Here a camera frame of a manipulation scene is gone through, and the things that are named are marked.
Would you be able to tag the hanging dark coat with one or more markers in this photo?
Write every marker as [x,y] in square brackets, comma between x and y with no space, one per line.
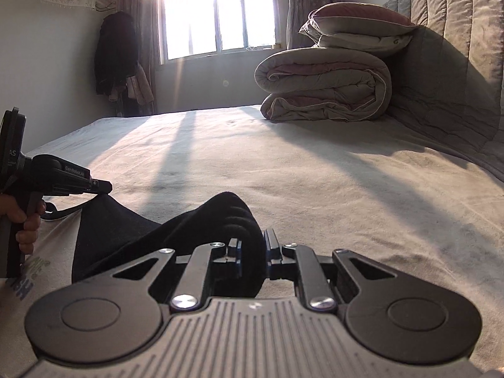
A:
[116,55]

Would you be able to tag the mauve pillow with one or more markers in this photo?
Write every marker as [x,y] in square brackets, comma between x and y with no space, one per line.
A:
[354,17]

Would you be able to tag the bed with grey sheet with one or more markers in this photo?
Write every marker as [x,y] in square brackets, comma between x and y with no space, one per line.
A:
[315,185]

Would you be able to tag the window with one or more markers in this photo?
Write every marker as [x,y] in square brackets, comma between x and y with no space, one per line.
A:
[228,15]

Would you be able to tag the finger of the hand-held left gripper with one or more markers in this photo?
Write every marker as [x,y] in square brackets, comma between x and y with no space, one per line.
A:
[102,187]

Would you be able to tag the folded beige and mauve duvet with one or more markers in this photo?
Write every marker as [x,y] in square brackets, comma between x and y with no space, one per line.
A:
[323,82]

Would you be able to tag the hanging pink clothes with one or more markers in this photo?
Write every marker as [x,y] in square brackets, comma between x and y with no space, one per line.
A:
[139,90]

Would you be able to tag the person's left hand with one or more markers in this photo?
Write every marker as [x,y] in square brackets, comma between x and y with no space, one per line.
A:
[29,240]

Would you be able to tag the beige sweatshirt with black sleeves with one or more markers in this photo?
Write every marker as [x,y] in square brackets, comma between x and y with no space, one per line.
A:
[138,236]

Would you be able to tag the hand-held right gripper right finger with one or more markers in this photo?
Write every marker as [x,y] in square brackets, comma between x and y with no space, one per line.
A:
[271,256]

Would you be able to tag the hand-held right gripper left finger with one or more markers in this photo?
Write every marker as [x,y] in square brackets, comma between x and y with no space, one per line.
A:
[234,252]

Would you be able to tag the grey quilted headboard cover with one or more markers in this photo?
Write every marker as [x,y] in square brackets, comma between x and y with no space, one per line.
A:
[464,67]

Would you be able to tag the beige pillow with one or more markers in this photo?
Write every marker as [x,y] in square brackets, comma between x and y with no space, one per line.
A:
[366,45]

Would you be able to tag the patterned curtain beside coat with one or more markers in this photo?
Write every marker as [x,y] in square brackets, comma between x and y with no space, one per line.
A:
[145,15]

